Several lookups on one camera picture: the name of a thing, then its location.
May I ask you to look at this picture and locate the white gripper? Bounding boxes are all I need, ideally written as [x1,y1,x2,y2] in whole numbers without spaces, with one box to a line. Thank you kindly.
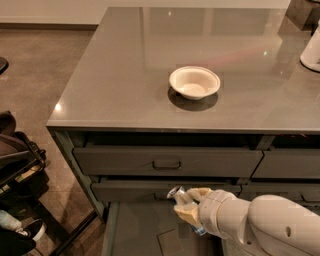
[174,187,254,240]

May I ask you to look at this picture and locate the grey open bottom drawer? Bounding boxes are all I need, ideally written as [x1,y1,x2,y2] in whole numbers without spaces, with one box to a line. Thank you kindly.
[102,202,226,256]

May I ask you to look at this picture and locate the grey top right drawer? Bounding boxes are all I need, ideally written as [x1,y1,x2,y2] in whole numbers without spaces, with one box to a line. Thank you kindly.
[253,135,320,179]

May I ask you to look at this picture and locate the grey middle left drawer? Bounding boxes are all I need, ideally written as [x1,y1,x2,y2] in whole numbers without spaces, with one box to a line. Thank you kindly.
[91,177,241,203]

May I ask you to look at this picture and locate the grey counter cabinet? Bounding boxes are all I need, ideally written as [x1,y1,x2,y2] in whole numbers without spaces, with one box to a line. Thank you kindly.
[47,7,320,213]

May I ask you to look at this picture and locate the grey top left drawer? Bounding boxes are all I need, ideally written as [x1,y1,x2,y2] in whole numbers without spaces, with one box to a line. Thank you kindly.
[73,133,263,177]

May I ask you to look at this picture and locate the grey middle right drawer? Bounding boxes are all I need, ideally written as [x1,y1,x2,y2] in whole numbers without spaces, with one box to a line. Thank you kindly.
[239,182,320,207]

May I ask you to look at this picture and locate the white appliance on counter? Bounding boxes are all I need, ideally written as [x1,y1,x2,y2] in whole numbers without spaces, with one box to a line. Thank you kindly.
[300,20,320,72]

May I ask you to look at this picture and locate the grey square card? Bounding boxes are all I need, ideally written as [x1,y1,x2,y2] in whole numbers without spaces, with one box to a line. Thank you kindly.
[157,229,183,256]

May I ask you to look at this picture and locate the white paper bowl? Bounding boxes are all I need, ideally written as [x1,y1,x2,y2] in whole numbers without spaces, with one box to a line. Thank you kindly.
[169,66,221,100]

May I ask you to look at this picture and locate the black round object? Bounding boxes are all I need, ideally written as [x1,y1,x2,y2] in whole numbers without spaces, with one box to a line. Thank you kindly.
[0,57,9,74]

